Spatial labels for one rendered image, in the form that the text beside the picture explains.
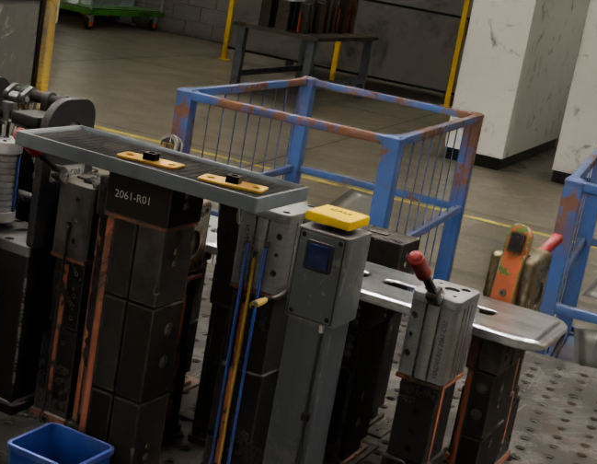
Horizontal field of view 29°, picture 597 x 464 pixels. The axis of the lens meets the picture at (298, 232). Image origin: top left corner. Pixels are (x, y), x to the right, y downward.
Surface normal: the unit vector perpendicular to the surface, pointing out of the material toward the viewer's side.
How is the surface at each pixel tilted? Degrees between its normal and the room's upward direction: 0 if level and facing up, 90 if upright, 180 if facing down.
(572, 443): 0
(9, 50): 91
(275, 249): 90
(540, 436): 0
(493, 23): 90
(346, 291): 90
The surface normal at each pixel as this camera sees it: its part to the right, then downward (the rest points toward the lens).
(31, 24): 0.92, 0.24
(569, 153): -0.34, 0.16
